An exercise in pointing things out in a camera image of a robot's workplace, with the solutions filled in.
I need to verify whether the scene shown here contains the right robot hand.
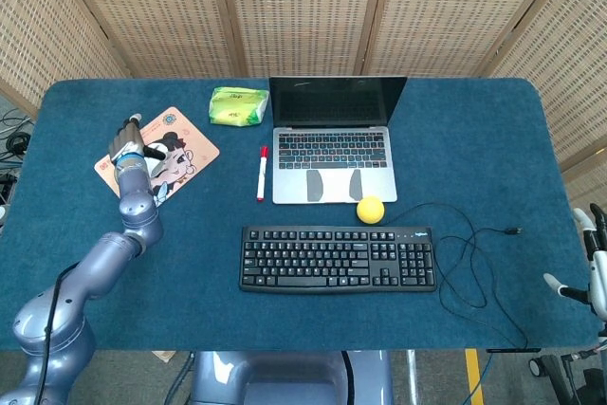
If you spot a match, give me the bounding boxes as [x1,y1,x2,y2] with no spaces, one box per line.
[543,203,607,322]

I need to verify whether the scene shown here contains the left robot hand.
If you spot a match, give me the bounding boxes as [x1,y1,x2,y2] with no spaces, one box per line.
[107,112,167,165]

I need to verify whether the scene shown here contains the cartoon girl mouse pad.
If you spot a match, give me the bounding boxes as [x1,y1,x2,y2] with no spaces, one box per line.
[94,106,221,210]

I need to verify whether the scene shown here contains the black caster wheel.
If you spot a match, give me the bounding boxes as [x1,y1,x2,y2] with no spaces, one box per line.
[528,354,560,377]

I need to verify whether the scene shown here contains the green tissue pack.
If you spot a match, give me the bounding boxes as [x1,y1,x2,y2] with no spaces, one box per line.
[209,85,270,128]

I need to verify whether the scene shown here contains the red white marker pen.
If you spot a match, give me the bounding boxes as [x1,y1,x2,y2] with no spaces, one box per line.
[256,145,269,202]

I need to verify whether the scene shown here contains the blue table mat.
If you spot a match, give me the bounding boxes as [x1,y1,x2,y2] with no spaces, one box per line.
[0,76,602,353]

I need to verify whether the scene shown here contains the silver laptop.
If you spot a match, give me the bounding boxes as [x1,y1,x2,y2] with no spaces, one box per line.
[267,75,409,206]

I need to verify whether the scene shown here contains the woven folding screen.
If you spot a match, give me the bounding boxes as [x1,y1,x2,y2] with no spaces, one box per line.
[0,0,607,230]

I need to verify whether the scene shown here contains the yellow ball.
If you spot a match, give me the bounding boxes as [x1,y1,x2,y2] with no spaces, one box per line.
[356,196,386,225]

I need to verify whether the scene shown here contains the black keyboard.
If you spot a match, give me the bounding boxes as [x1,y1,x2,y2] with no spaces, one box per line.
[238,225,438,295]

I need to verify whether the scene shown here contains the grey robot torso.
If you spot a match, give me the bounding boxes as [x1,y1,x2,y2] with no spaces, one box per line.
[188,350,395,405]

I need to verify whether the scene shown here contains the black floor cables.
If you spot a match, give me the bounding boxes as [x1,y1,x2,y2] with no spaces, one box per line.
[0,108,34,197]

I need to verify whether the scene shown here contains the black keyboard cable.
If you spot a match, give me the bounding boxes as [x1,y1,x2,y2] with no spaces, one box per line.
[386,202,529,352]

